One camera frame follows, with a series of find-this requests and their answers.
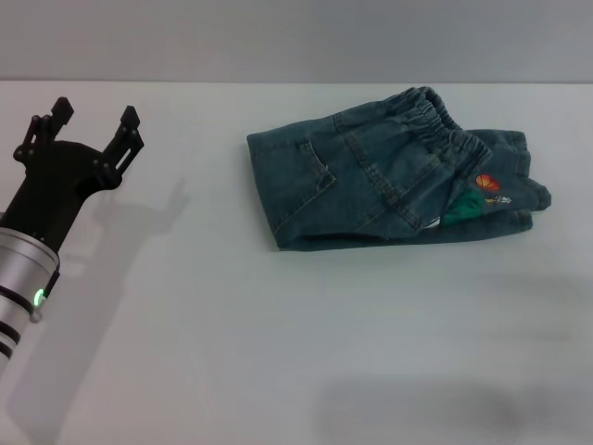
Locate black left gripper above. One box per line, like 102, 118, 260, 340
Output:
0, 96, 145, 254

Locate blue denim shorts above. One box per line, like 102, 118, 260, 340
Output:
246, 86, 552, 252

